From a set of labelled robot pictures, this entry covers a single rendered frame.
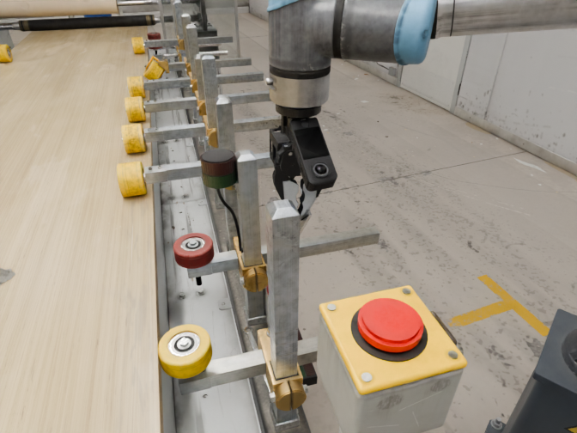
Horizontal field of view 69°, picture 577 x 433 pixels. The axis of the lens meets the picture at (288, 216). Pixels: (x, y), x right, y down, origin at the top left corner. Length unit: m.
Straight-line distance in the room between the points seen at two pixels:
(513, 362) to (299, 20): 1.68
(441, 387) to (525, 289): 2.09
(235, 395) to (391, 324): 0.73
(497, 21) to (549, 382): 0.79
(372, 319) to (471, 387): 1.60
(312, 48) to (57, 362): 0.58
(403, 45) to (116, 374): 0.60
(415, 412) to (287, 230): 0.28
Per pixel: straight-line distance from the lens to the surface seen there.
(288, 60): 0.61
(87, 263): 0.91
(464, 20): 0.72
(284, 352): 0.67
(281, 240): 0.52
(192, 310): 1.15
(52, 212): 1.10
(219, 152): 0.75
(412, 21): 0.58
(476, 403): 1.83
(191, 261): 0.86
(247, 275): 0.85
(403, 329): 0.27
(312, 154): 0.63
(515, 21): 0.74
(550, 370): 1.19
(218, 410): 0.96
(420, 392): 0.28
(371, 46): 0.59
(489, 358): 1.98
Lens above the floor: 1.43
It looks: 34 degrees down
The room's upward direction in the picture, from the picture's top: straight up
